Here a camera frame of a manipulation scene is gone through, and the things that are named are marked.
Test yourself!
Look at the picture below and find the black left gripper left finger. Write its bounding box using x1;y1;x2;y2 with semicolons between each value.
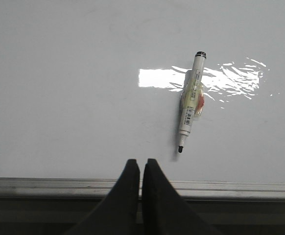
65;159;140;235

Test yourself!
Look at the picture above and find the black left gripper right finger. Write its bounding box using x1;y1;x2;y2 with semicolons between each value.
142;159;221;235

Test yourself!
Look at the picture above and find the white whiteboard with aluminium frame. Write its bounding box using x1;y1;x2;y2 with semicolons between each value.
0;0;285;200

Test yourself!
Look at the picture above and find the white black-tipped whiteboard marker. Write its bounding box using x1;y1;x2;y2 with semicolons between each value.
178;51;206;153

